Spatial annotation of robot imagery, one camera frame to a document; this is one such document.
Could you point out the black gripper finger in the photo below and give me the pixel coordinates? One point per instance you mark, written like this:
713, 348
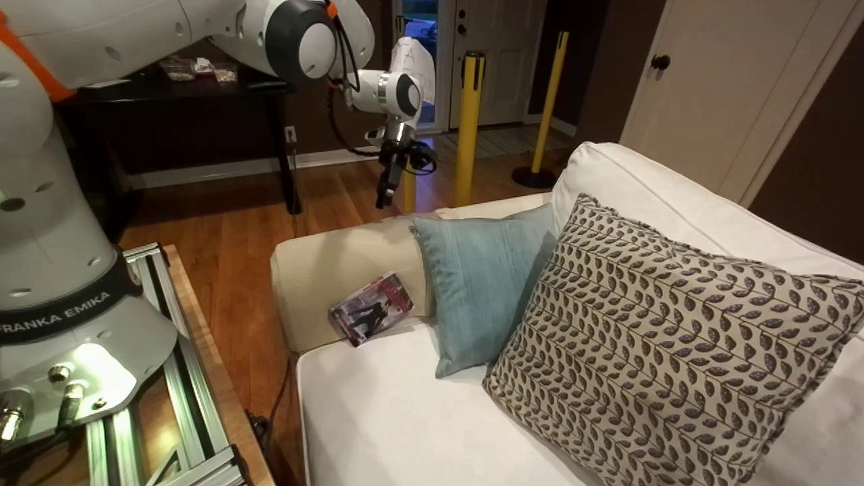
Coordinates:
391, 187

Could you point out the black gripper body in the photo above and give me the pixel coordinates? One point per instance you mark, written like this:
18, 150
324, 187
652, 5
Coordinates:
399, 144

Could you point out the paperback book with dark cover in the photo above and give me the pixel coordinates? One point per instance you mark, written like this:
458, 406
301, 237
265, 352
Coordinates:
372, 309

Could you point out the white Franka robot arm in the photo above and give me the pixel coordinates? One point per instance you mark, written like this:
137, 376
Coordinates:
56, 224

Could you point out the beige sofa armrest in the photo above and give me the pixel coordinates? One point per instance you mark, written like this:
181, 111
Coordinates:
353, 260

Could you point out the light blue pillow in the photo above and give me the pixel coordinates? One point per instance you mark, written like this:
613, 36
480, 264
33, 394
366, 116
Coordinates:
476, 287

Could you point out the grey interior door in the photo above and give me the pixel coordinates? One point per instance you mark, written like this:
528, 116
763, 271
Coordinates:
515, 62

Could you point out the dark wooden side table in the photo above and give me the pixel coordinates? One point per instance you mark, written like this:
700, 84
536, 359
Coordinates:
225, 94

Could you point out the small clutter pile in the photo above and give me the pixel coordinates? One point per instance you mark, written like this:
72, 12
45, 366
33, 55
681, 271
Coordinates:
199, 71

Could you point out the white sofa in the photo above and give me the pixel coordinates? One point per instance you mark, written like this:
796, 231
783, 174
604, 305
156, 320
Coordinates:
388, 414

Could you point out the dark round door knob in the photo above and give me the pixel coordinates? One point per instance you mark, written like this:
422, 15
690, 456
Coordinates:
659, 62

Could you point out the white panel door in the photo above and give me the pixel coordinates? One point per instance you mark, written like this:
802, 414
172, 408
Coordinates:
720, 90

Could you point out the leaf patterned grey pillow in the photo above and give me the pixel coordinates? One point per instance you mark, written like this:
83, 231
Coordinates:
677, 359

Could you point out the thick yellow stanchion post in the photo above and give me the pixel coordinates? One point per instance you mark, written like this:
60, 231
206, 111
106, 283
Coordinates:
472, 116

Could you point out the white wall outlet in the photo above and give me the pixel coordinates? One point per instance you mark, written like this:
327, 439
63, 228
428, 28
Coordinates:
289, 136

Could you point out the thin yellow stanchion post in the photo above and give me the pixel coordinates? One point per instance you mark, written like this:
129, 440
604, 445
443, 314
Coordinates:
553, 97

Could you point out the aluminium profile robot frame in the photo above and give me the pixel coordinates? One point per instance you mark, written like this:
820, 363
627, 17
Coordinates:
193, 406

